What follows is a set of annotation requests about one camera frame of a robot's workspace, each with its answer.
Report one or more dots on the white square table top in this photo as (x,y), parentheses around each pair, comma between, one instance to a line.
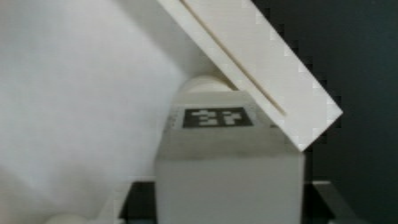
(100,58)

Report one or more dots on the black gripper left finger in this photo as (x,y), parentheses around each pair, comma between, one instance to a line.
(130,206)

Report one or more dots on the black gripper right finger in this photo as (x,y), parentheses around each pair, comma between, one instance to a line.
(325,207)

